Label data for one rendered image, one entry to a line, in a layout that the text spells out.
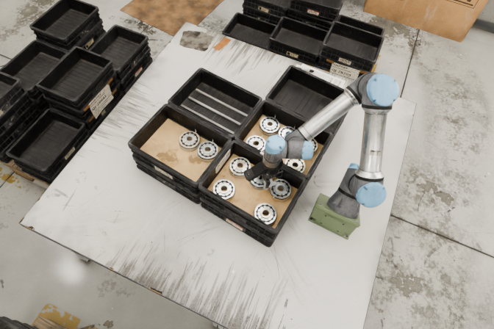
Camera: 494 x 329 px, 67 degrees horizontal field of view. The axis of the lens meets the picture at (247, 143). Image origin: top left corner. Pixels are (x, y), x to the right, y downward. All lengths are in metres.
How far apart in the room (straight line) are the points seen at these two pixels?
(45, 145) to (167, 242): 1.29
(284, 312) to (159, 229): 0.67
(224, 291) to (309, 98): 1.11
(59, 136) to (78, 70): 0.46
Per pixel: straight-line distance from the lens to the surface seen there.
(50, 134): 2.82
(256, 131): 1.93
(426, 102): 3.59
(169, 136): 1.92
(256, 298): 1.74
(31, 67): 3.12
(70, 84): 2.75
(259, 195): 1.75
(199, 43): 2.53
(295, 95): 2.12
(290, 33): 3.18
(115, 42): 3.11
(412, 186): 3.03
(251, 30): 3.33
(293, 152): 1.48
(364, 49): 3.04
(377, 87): 1.48
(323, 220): 1.82
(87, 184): 2.02
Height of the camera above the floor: 2.41
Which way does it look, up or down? 57 degrees down
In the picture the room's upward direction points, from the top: 7 degrees clockwise
